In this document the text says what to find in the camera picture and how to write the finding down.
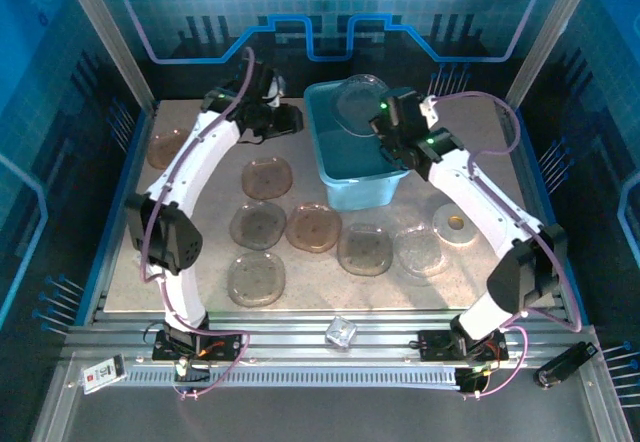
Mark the clear disc with gold centre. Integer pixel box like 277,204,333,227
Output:
431,203,479,246

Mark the small clear plastic cube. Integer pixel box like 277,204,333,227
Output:
324,315,360,351

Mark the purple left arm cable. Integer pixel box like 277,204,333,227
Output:
139,46,257,403

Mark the brown translucent plate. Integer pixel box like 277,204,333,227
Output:
284,202,343,253
146,129,191,171
241,156,295,201

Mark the black handheld device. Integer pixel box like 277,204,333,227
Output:
532,340,600,389

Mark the grey translucent plate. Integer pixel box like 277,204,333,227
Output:
336,221,393,277
226,251,286,309
229,200,288,252

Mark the small control board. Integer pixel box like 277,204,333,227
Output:
173,356,211,384
453,365,494,394

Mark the aluminium frame post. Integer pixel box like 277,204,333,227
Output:
503,0,604,108
56,0,157,113

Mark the white label card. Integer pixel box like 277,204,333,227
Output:
81,354,129,394

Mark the blue plastic bin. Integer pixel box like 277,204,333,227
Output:
303,80,412,212

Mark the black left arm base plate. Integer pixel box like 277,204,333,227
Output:
152,329,242,363

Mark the clear plastic plate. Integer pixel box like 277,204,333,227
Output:
392,224,451,279
333,73,390,138

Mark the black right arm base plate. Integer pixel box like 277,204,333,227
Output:
417,329,511,363

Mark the grey slotted cable duct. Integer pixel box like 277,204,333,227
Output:
119,364,459,389

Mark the aluminium frame rail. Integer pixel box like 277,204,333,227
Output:
64,309,596,366

